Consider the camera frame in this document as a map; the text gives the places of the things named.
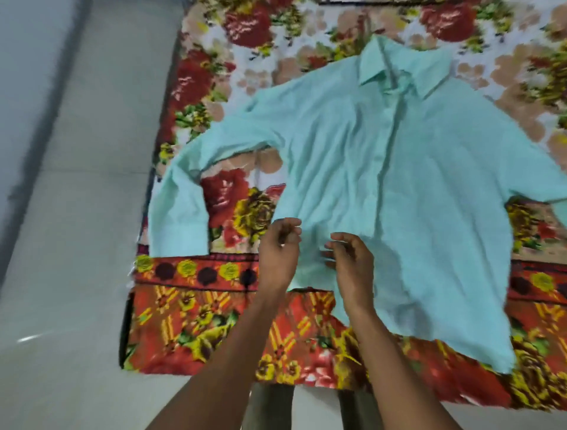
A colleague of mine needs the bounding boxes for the person's right hand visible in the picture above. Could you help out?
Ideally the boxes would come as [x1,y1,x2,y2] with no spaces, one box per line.
[321,232,376,316]

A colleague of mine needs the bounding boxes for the person's left hand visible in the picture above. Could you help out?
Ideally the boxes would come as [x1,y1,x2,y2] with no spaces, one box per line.
[256,217,303,298]

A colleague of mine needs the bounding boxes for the mint green shirt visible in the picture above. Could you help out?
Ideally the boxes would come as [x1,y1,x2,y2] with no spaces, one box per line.
[148,34,567,374]

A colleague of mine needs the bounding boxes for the black hanger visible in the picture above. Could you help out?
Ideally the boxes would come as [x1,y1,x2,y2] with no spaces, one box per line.
[317,0,442,6]

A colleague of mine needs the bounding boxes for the person's left forearm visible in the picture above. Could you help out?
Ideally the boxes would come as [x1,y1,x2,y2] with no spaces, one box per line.
[145,290,289,430]

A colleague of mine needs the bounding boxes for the person's right forearm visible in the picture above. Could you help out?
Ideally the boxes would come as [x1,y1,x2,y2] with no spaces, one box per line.
[347,308,464,430]

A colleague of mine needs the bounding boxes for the person's olive shorts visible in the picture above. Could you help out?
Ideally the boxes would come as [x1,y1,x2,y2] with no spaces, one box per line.
[241,383,384,430]

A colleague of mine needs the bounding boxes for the floral bedsheet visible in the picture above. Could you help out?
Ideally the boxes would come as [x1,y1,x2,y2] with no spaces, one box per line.
[122,0,567,411]

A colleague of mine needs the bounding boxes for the dark mattress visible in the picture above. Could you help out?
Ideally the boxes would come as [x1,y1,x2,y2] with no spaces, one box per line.
[118,35,183,369]

